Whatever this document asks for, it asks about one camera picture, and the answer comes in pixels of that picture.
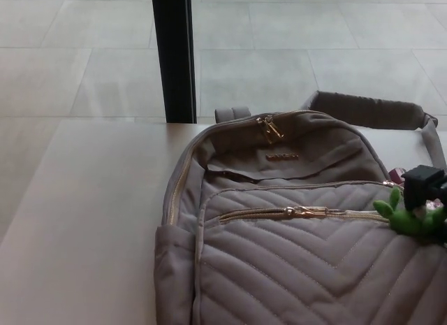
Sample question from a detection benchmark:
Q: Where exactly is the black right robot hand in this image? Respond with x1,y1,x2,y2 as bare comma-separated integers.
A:
400,166,447,213

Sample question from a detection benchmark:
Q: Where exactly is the grey quilted backpack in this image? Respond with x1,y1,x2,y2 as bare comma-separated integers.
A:
154,90,447,325

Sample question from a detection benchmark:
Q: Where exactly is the black vertical post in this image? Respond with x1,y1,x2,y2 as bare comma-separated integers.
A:
150,0,198,124

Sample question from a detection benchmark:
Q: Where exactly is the pink translucent water bottle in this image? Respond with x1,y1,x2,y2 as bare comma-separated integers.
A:
386,167,406,185

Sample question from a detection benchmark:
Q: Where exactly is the green plush rabbit keychain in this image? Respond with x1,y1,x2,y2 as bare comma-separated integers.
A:
372,185,447,238

